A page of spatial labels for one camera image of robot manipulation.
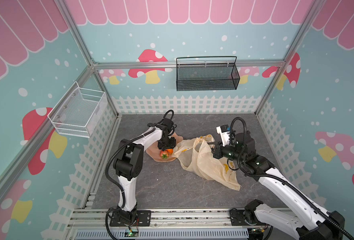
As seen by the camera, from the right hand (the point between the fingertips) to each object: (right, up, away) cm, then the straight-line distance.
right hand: (205, 144), depth 71 cm
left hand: (-19, -6, +24) cm, 31 cm away
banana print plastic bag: (-4, -5, +1) cm, 6 cm away
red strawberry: (-22, -8, +21) cm, 31 cm away
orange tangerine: (-18, -6, +20) cm, 28 cm away
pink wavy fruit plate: (-29, -8, +23) cm, 38 cm away
